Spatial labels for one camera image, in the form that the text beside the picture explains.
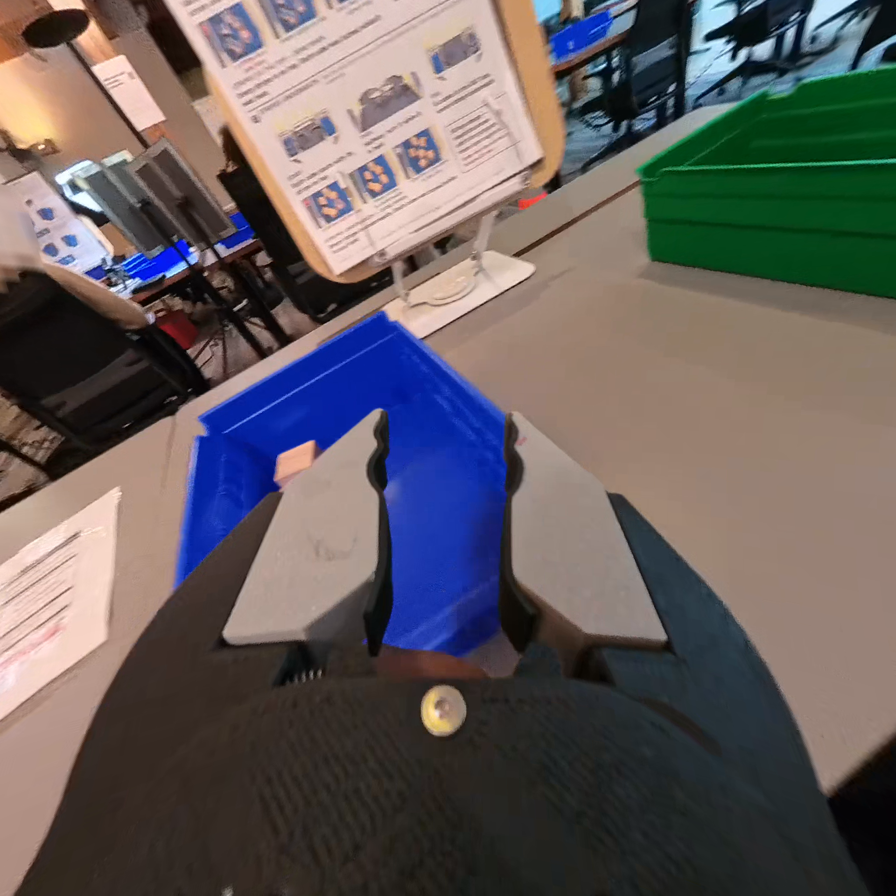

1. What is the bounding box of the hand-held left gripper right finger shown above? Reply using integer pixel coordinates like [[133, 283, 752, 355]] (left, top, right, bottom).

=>
[[499, 412, 669, 655]]

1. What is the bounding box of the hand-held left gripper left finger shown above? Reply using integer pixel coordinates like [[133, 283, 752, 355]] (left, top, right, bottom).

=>
[[221, 410, 395, 659]]

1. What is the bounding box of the blue-taped wooden cube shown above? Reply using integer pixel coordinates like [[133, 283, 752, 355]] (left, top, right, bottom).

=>
[[274, 440, 322, 485]]

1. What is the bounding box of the blue plastic bin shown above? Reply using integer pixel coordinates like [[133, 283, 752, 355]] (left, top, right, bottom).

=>
[[175, 311, 523, 659]]

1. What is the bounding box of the green plastic bin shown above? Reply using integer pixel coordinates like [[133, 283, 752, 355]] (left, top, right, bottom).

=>
[[636, 66, 896, 299]]

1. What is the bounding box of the printed paper sheet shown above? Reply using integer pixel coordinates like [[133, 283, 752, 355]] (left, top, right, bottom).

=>
[[0, 487, 124, 722]]

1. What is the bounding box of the wooden document stand white base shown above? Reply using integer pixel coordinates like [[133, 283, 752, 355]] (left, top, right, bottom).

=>
[[165, 0, 567, 340]]

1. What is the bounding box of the black office chair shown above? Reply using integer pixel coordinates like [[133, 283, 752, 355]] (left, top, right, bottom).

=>
[[0, 269, 212, 463]]

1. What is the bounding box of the grey panel on tripod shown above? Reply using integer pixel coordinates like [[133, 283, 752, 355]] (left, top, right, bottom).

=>
[[74, 136, 238, 258]]

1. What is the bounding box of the printed instruction sheet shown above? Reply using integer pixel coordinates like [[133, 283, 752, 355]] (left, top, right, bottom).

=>
[[165, 0, 546, 275]]

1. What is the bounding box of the small blue background bin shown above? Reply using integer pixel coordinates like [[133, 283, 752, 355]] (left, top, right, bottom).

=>
[[550, 11, 617, 60]]

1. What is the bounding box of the black floor lamp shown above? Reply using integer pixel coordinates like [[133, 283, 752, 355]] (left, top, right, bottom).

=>
[[20, 5, 176, 151]]

